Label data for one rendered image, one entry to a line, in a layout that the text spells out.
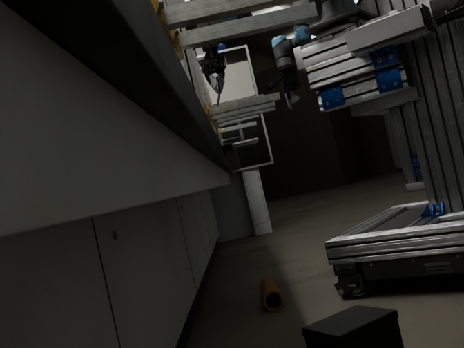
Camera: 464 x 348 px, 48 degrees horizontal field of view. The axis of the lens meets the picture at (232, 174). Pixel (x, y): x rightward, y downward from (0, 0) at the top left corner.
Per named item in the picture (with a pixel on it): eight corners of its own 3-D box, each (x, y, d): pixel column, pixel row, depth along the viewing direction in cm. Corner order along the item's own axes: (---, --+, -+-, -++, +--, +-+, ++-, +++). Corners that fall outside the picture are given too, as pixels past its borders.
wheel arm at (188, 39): (316, 24, 109) (312, 4, 109) (319, 18, 106) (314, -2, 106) (115, 70, 110) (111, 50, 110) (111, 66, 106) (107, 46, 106)
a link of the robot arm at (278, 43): (287, 33, 254) (270, 37, 254) (292, 54, 254) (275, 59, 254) (286, 37, 262) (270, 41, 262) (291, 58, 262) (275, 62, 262)
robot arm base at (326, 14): (366, 17, 203) (361, -7, 203) (352, 12, 191) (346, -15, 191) (332, 31, 212) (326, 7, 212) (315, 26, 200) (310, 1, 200)
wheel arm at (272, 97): (280, 102, 209) (277, 92, 209) (281, 101, 206) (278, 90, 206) (175, 126, 210) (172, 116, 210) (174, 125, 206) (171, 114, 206)
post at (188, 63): (211, 135, 180) (183, 9, 181) (210, 134, 175) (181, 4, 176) (198, 138, 180) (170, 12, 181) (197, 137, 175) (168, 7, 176)
